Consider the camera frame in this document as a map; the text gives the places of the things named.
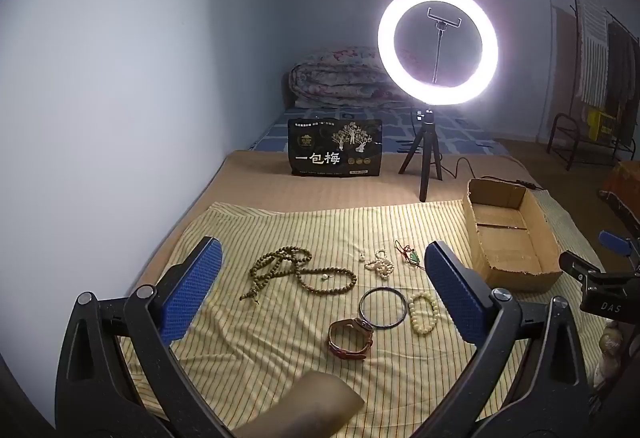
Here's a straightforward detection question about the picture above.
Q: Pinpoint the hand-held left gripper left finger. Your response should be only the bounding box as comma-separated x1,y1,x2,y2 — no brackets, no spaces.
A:
55,235,224,438

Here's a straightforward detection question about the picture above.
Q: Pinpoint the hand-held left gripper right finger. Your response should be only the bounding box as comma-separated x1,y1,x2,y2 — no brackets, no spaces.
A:
424,241,593,438

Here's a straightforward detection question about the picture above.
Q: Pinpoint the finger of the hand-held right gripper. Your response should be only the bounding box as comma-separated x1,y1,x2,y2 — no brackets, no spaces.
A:
559,251,640,315
598,229,640,267

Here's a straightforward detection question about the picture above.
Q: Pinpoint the red cord pendant necklace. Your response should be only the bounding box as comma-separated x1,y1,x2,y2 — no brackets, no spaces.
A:
394,239,423,267

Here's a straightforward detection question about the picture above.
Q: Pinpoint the cream large-bead bracelet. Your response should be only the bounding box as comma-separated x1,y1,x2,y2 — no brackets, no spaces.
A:
408,292,441,336

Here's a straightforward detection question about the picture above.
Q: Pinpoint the cardboard box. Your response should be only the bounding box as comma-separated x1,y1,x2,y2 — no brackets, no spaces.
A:
461,177,564,293

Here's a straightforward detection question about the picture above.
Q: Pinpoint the white small-bead bracelet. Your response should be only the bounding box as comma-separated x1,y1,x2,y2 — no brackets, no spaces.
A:
364,249,396,278

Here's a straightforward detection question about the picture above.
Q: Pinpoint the brown wooden bead necklace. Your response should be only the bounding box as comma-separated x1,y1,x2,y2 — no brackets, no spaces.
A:
240,245,358,305

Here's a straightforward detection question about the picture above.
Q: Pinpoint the brown leather strap watch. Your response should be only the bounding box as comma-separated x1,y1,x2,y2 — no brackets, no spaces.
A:
327,317,375,361

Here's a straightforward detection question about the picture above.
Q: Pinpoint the person's right hand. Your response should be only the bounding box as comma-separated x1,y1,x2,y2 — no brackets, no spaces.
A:
595,321,627,386

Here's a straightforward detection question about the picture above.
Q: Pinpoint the orange brown carton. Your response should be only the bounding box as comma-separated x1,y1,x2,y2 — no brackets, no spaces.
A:
612,161,640,200

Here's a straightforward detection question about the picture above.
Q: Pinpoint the dark metal bangle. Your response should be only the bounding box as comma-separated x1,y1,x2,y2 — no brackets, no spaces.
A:
359,287,407,330

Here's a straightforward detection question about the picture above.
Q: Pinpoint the yellow striped cloth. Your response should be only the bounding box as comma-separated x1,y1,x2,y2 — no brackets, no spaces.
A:
120,199,601,438

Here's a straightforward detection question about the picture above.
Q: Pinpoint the yellow box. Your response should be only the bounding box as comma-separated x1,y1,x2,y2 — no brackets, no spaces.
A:
587,108,617,139

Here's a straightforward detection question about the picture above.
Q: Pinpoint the tan woven mat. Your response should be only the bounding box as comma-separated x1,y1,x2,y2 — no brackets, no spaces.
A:
125,149,606,419

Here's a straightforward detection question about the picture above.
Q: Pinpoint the black tripod stand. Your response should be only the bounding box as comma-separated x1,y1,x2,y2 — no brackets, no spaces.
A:
398,106,444,203

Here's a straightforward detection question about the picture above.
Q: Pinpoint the dark hanging garment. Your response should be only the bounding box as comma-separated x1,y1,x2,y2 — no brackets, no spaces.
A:
607,18,640,139

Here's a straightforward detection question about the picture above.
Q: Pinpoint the blue patterned bedsheet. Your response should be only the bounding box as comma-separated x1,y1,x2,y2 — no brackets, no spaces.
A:
250,106,506,154

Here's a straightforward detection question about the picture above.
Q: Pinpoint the black snack bag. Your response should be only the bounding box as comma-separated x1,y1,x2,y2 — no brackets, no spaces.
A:
288,118,383,178

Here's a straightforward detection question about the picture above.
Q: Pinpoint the white knitted garment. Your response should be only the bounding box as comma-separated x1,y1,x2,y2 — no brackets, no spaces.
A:
575,0,610,109

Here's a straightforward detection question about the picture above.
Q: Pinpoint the folded floral quilt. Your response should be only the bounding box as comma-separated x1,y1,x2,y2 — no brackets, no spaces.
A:
285,47,406,109

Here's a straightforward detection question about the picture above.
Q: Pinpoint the black phone holder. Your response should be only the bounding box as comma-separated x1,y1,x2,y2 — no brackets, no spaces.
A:
427,7,462,85

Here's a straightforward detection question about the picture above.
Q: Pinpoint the black power cable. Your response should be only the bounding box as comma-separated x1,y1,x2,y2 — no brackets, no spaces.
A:
441,157,543,193

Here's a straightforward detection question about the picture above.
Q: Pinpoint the black metal frame rack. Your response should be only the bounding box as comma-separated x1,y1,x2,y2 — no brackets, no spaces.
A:
547,113,636,170

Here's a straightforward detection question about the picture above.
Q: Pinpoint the white ring light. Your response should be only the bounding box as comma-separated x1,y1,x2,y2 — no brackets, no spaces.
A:
377,0,499,106

